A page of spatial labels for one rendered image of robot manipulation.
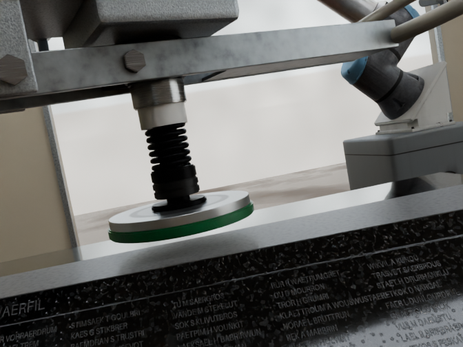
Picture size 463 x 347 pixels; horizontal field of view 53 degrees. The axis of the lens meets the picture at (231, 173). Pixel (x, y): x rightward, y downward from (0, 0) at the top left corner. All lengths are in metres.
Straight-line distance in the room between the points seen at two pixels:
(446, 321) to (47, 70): 0.54
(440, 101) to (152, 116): 1.35
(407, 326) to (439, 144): 1.23
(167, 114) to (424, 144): 1.19
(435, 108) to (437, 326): 1.33
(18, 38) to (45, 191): 5.03
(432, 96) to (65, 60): 1.45
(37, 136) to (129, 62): 4.99
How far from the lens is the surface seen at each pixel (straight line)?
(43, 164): 5.58
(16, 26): 0.59
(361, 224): 0.64
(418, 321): 0.58
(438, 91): 1.85
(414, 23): 0.90
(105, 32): 0.62
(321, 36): 0.80
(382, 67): 1.80
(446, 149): 1.76
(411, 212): 0.68
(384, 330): 0.56
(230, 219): 0.62
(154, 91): 0.66
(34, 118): 5.61
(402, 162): 1.67
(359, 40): 0.86
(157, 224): 0.61
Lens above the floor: 0.95
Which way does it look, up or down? 5 degrees down
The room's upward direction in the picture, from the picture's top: 10 degrees counter-clockwise
